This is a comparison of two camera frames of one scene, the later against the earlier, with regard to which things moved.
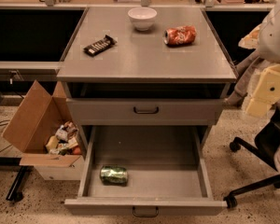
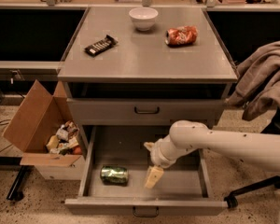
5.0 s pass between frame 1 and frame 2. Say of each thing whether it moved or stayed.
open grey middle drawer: stayed
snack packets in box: stayed
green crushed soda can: stayed
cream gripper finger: moved
